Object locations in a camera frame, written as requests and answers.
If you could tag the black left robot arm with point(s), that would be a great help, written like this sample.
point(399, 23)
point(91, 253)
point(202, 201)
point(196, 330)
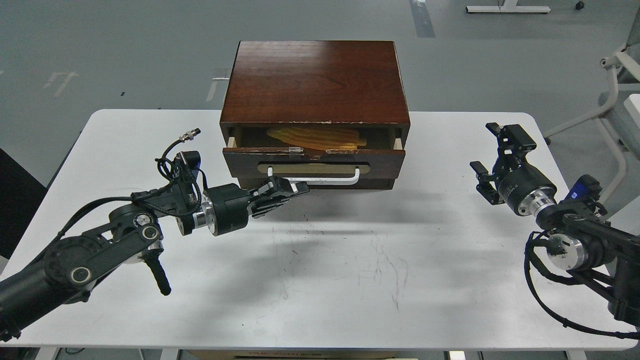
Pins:
point(108, 232)

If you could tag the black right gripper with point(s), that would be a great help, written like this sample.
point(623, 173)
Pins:
point(521, 186)

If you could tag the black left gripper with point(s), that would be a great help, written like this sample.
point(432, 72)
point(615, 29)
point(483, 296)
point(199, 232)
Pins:
point(226, 207)

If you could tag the wooden drawer with white handle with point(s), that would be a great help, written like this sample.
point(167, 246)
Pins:
point(378, 168)

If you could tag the white chair frame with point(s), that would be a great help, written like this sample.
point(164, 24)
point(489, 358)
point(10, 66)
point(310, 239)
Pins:
point(614, 122)

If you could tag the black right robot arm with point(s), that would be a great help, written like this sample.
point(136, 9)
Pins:
point(574, 246)

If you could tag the yellow corn cob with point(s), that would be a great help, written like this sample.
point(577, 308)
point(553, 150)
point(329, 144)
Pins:
point(318, 138)

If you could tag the dark wooden cabinet box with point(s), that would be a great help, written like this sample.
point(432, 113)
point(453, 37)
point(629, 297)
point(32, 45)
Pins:
point(350, 84)

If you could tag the white stand base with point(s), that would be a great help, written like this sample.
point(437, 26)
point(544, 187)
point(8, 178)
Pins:
point(507, 7)

